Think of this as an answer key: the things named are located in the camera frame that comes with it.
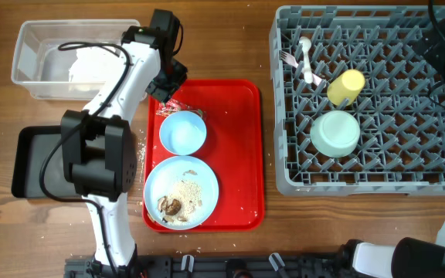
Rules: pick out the white napkin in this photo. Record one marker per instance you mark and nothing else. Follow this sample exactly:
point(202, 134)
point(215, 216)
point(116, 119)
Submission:
point(94, 66)

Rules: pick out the yellow plastic cup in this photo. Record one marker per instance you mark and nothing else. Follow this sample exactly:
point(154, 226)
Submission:
point(347, 86)

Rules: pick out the light green bowl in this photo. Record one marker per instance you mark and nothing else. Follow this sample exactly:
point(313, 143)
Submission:
point(335, 134)

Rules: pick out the red strawberry snack wrapper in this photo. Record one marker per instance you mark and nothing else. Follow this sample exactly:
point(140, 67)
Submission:
point(174, 106)

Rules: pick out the red serving tray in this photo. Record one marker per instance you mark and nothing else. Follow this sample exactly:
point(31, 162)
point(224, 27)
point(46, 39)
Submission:
point(233, 150)

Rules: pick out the black plastic bin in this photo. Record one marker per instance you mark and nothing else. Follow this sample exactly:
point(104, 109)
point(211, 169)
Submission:
point(34, 145)

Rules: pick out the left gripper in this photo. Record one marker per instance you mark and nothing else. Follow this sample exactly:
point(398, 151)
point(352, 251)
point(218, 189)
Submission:
point(164, 93)

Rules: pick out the white plastic fork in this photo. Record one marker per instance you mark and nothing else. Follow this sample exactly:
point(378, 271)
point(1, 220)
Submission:
point(290, 60)

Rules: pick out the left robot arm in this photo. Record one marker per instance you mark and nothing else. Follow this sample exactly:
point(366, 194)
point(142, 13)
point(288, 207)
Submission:
point(97, 144)

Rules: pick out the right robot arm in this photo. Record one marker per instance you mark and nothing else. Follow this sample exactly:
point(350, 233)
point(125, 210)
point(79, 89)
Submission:
point(410, 257)

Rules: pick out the light blue plate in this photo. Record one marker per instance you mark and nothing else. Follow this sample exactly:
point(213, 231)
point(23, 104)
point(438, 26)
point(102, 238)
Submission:
point(164, 175)

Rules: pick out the grey dishwasher rack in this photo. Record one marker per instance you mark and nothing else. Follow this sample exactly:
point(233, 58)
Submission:
point(400, 111)

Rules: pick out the white plastic spoon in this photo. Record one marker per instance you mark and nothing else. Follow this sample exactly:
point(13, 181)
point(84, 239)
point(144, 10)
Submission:
point(306, 46)

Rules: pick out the light blue bowl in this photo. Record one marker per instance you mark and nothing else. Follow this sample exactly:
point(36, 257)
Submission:
point(183, 133)

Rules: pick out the clear plastic bin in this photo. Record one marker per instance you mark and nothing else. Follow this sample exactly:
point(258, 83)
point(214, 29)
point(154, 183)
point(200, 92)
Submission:
point(42, 69)

